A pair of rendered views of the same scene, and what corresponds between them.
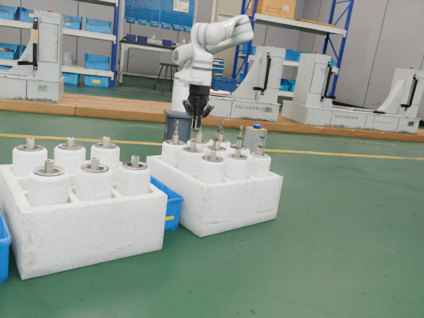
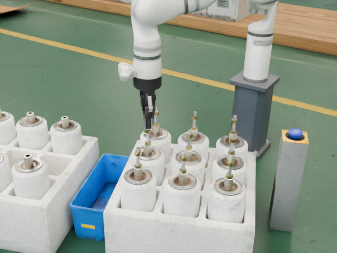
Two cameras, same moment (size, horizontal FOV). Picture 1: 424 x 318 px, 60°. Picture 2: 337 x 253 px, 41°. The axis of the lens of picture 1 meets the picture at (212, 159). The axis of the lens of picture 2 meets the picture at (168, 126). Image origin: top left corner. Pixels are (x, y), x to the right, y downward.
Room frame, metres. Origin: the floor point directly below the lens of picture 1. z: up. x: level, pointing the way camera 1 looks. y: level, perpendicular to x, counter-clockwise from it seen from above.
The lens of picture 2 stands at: (0.66, -0.82, 0.93)
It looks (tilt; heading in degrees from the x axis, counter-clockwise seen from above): 28 degrees down; 50
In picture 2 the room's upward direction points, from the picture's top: 1 degrees clockwise
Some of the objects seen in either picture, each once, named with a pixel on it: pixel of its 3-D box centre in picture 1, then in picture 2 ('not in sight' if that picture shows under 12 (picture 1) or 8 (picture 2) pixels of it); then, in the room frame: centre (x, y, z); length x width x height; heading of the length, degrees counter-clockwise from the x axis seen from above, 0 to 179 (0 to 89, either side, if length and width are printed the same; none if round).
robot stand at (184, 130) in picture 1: (176, 140); (250, 114); (1.92, 0.20, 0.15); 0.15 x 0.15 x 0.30; 19
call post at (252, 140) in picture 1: (251, 161); (287, 182); (1.65, -0.18, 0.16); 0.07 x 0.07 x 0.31; 41
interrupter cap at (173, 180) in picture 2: (236, 156); (182, 181); (1.31, -0.09, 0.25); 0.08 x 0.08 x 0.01
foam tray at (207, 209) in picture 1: (211, 187); (186, 204); (1.40, -0.01, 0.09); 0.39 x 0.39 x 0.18; 41
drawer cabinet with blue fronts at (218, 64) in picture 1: (207, 74); not in sight; (7.23, 0.30, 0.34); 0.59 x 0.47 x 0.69; 19
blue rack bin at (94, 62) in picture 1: (97, 62); not in sight; (5.91, 1.99, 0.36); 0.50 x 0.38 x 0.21; 19
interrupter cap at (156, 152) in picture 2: (192, 149); (148, 153); (1.33, 0.08, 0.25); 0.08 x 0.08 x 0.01
